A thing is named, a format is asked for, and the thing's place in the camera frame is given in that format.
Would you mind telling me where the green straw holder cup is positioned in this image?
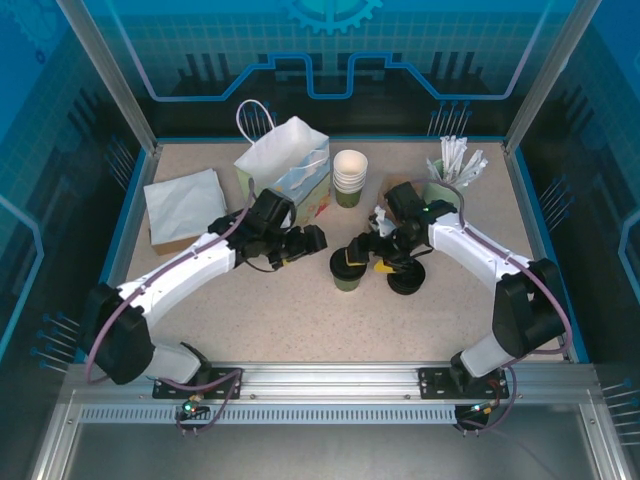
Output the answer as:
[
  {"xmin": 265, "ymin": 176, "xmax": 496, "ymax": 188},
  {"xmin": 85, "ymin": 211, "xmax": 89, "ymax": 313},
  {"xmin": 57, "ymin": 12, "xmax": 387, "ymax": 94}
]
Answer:
[{"xmin": 422, "ymin": 159, "xmax": 471, "ymax": 207}]

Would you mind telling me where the stack of paper cups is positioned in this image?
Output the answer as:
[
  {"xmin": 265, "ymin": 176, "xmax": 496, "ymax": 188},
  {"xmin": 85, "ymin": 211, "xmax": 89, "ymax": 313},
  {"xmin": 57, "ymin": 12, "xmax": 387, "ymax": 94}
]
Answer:
[{"xmin": 332, "ymin": 148, "xmax": 370, "ymax": 209}]

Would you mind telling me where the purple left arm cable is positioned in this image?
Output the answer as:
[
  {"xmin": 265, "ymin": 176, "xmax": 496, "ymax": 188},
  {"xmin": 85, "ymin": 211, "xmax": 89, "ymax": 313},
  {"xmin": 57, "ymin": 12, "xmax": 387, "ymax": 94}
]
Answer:
[{"xmin": 85, "ymin": 177, "xmax": 261, "ymax": 439}]

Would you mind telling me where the floral paper gift bag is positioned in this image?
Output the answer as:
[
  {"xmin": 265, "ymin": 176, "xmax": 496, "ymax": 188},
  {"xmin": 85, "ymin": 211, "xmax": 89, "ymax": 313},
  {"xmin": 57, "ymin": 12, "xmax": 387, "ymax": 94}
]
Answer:
[{"xmin": 233, "ymin": 99, "xmax": 332, "ymax": 224}]

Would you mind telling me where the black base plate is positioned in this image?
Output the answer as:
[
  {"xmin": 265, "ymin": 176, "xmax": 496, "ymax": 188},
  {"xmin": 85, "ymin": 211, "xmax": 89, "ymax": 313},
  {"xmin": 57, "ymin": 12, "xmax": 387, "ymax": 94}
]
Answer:
[
  {"xmin": 417, "ymin": 367, "xmax": 511, "ymax": 401},
  {"xmin": 152, "ymin": 367, "xmax": 245, "ymax": 401}
]

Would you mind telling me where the green paper coffee cup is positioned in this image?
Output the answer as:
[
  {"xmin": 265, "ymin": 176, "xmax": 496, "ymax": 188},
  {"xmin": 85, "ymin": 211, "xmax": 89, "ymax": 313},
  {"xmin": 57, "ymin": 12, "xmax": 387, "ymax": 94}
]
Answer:
[{"xmin": 329, "ymin": 259, "xmax": 367, "ymax": 294}]

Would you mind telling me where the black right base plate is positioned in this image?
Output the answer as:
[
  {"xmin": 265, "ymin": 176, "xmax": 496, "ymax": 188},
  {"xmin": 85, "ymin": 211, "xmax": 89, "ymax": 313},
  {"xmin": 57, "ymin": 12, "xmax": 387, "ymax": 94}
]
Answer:
[{"xmin": 417, "ymin": 367, "xmax": 511, "ymax": 401}]

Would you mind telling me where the slotted grey cable duct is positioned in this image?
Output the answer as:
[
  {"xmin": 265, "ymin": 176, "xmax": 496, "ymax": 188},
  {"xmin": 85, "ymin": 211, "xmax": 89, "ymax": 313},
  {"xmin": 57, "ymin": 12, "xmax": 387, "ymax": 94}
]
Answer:
[{"xmin": 78, "ymin": 403, "xmax": 464, "ymax": 426}]

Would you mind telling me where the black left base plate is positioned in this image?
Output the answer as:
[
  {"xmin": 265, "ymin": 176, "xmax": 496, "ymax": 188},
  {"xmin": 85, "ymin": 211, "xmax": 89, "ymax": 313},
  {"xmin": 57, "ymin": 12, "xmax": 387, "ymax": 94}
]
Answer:
[{"xmin": 152, "ymin": 367, "xmax": 245, "ymax": 401}]

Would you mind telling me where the aluminium mounting rail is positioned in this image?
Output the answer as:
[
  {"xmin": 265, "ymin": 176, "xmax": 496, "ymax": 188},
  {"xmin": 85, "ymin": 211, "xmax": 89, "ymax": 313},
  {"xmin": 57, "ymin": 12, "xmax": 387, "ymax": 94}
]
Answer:
[{"xmin": 64, "ymin": 360, "xmax": 604, "ymax": 401}]

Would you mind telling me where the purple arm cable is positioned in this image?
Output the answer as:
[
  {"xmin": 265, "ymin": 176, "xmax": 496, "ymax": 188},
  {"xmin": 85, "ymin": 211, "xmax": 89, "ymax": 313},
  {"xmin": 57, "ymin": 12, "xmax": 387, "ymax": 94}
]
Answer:
[
  {"xmin": 85, "ymin": 177, "xmax": 261, "ymax": 439},
  {"xmin": 407, "ymin": 177, "xmax": 575, "ymax": 436}
]

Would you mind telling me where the grey metal front panel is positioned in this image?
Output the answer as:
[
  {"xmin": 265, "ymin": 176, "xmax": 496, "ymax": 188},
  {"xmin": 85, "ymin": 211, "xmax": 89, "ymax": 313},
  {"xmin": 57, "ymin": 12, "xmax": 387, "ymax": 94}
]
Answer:
[{"xmin": 29, "ymin": 399, "xmax": 631, "ymax": 480}]

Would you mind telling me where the aluminium frame post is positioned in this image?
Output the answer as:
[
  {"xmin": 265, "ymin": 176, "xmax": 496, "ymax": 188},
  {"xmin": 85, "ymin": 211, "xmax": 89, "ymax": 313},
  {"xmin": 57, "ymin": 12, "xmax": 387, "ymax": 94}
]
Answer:
[
  {"xmin": 502, "ymin": 0, "xmax": 584, "ymax": 156},
  {"xmin": 57, "ymin": 0, "xmax": 164, "ymax": 154}
]

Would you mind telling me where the stack of black lids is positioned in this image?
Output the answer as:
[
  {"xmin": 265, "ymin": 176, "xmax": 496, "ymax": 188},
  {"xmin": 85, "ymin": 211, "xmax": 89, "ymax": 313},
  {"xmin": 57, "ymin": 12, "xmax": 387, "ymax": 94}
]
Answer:
[{"xmin": 384, "ymin": 259, "xmax": 429, "ymax": 297}]

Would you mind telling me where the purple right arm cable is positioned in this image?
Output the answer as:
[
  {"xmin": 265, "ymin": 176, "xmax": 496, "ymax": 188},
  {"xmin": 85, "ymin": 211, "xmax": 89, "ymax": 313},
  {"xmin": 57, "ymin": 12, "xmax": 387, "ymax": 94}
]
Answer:
[{"xmin": 407, "ymin": 177, "xmax": 575, "ymax": 436}]

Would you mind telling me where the white paper napkin stack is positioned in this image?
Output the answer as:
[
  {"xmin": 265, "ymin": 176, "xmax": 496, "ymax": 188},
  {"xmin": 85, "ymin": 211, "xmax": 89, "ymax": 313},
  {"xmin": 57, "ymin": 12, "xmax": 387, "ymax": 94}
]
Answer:
[{"xmin": 143, "ymin": 168, "xmax": 229, "ymax": 246}]

